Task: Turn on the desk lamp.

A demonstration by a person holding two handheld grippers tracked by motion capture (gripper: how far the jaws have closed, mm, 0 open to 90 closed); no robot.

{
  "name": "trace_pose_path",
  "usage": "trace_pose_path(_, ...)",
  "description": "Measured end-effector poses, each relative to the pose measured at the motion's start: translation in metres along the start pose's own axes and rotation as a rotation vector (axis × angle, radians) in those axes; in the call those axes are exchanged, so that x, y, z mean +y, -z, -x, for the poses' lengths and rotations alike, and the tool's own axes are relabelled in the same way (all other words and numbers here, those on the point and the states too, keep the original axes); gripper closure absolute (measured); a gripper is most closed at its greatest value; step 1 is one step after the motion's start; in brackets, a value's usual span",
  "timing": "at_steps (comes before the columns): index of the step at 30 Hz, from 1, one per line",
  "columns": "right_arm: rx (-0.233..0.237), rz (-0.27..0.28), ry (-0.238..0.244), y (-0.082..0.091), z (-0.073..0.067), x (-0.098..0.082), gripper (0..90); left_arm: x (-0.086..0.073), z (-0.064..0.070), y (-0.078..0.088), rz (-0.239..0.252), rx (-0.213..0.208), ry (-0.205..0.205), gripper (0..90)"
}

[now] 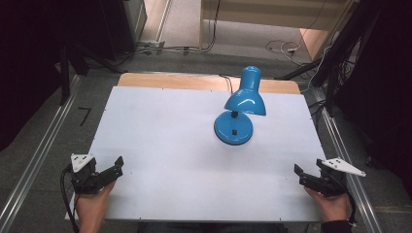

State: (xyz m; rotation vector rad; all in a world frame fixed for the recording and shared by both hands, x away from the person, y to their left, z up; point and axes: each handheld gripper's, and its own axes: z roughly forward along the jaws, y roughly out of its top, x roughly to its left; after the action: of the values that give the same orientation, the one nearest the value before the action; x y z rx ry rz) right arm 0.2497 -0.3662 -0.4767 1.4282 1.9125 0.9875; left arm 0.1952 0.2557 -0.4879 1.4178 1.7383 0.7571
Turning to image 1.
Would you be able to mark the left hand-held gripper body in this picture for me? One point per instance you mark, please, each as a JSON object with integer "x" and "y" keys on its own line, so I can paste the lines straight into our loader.
{"x": 85, "y": 179}

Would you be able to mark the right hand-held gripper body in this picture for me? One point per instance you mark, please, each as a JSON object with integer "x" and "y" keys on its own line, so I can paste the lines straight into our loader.
{"x": 327, "y": 183}

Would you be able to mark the person's right hand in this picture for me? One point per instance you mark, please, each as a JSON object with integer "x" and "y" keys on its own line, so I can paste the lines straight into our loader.
{"x": 333, "y": 205}

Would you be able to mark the person's left hand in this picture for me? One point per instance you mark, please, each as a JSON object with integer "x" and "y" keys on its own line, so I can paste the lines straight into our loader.
{"x": 94, "y": 204}

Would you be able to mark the white board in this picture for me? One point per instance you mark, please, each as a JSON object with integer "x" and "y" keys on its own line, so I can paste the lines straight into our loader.
{"x": 168, "y": 155}

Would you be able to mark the blue desk lamp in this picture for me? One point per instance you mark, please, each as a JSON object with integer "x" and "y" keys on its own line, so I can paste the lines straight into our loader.
{"x": 239, "y": 110}

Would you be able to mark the black metal stand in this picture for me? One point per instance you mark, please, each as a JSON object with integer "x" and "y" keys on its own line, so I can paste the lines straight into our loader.
{"x": 65, "y": 77}

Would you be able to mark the black tripod stand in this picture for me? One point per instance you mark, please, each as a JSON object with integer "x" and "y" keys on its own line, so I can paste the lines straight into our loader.
{"x": 333, "y": 64}

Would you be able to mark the dark curtain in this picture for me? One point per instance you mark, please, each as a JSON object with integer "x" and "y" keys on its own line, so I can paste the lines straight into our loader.
{"x": 29, "y": 48}
{"x": 385, "y": 81}

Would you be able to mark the light wooden cabinet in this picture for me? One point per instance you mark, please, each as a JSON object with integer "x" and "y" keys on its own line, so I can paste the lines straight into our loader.
{"x": 265, "y": 16}

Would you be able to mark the aluminium floor rail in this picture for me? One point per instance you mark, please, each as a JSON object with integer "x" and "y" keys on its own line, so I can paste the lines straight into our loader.
{"x": 39, "y": 155}
{"x": 346, "y": 161}

